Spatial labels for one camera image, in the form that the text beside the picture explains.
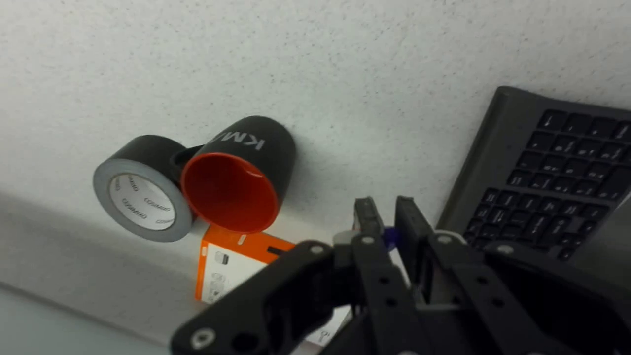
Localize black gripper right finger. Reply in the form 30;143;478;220
395;192;631;355

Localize orange and white box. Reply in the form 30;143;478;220
194;224;355;350

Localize black mug red inside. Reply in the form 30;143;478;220
180;114;298;234

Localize black duct tape roll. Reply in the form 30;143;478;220
91;133;202;244

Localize blue marker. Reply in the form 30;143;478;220
381;224;401;256

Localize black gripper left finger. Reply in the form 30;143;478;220
170;194;438;355

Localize black computer keyboard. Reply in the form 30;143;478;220
436;84;631;263

